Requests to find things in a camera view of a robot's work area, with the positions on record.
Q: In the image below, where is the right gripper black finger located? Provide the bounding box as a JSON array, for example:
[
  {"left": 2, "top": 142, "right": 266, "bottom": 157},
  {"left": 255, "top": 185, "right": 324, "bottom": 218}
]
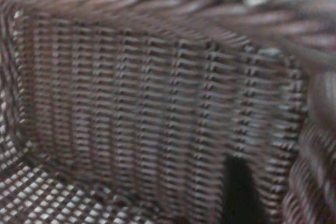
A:
[{"left": 222, "top": 156, "right": 265, "bottom": 224}]

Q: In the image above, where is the dark brown woven basket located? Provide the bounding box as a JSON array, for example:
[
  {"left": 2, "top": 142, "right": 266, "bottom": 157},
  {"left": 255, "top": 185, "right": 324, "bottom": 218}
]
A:
[{"left": 0, "top": 0, "right": 336, "bottom": 224}]

